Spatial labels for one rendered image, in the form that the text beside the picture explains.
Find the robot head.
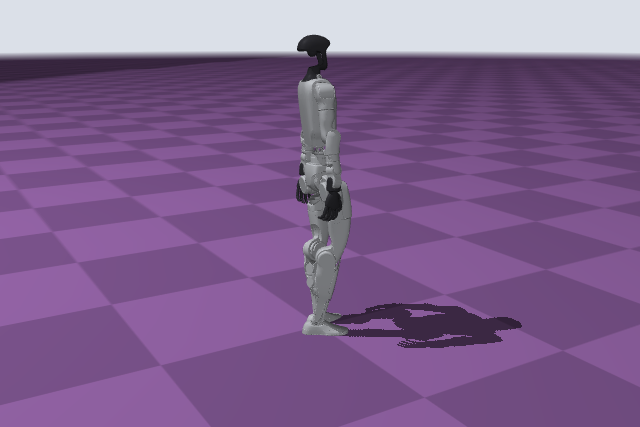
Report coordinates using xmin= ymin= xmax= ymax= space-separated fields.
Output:
xmin=297 ymin=35 xmax=330 ymax=82

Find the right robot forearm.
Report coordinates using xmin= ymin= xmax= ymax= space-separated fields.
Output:
xmin=323 ymin=130 xmax=342 ymax=188

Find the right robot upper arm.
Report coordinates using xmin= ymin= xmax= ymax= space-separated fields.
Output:
xmin=314 ymin=83 xmax=341 ymax=144

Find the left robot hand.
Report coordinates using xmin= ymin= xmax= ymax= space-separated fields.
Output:
xmin=296 ymin=163 xmax=311 ymax=204

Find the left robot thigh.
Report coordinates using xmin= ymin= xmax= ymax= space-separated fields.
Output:
xmin=299 ymin=175 xmax=329 ymax=261

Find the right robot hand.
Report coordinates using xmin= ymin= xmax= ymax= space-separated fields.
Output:
xmin=318 ymin=177 xmax=342 ymax=222

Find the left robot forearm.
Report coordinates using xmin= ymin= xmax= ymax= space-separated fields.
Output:
xmin=299 ymin=131 xmax=314 ymax=173

